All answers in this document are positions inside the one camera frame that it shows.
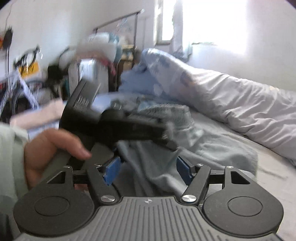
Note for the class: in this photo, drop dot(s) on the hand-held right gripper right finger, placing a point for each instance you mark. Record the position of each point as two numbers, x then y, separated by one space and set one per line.
183 169

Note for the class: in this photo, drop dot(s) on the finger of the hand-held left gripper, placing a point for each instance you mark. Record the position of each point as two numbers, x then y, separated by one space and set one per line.
150 140
148 122

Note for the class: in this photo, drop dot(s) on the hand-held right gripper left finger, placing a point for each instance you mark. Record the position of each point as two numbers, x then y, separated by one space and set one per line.
112 171

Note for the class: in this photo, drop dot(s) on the blue-grey pants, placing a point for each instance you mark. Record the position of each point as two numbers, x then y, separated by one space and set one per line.
157 166

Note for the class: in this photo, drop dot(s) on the black metal clothes rack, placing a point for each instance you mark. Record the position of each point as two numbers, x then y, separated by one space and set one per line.
136 30

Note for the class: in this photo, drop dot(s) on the person's left hand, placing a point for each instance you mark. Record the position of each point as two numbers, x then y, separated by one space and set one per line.
44 148

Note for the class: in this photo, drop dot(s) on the clear quilt storage bag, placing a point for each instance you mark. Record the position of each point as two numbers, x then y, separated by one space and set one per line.
87 71

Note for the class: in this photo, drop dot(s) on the pink striped blanket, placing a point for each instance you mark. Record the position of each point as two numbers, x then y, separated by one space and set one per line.
109 65

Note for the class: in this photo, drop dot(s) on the wooden cabinet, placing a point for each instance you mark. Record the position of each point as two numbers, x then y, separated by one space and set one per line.
128 55

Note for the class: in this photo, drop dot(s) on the bicycle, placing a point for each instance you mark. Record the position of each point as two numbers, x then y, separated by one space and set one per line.
20 81

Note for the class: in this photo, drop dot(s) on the printed white duvet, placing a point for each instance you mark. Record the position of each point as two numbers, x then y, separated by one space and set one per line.
242 99

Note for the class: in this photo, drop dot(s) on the lace curtain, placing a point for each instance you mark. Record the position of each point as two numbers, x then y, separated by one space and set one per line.
178 34

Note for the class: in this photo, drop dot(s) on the window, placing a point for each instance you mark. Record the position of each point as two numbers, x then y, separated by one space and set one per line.
208 23

